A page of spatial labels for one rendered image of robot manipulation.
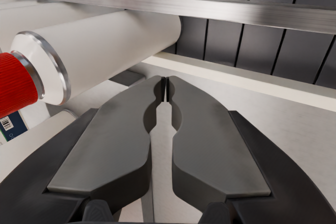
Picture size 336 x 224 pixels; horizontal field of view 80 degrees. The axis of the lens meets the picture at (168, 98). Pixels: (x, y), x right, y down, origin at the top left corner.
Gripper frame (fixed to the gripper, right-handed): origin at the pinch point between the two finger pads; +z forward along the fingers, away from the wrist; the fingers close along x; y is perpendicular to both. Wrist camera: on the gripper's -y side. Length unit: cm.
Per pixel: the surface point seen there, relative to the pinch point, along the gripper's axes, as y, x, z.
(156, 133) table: 24.6, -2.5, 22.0
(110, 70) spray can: 1.1, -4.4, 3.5
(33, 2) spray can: -2.3, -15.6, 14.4
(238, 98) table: 10.5, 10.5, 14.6
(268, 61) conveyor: 2.3, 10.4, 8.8
